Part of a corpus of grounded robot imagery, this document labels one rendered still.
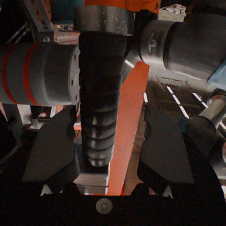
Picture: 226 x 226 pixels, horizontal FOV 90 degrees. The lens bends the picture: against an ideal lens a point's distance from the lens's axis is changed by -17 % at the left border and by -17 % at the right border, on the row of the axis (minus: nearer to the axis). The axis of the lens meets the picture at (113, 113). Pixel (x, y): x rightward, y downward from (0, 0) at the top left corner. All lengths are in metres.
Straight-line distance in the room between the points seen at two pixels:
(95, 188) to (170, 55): 0.19
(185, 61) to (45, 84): 0.22
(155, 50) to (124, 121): 0.70
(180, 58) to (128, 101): 0.64
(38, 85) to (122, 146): 0.85
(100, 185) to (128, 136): 0.79
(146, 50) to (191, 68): 0.07
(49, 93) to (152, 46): 0.19
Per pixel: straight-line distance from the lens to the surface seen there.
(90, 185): 0.18
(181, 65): 0.19
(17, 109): 0.38
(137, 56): 0.23
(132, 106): 0.82
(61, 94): 0.25
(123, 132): 0.92
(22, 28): 0.57
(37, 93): 0.27
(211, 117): 0.54
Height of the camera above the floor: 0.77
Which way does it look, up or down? 31 degrees up
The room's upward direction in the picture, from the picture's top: 174 degrees counter-clockwise
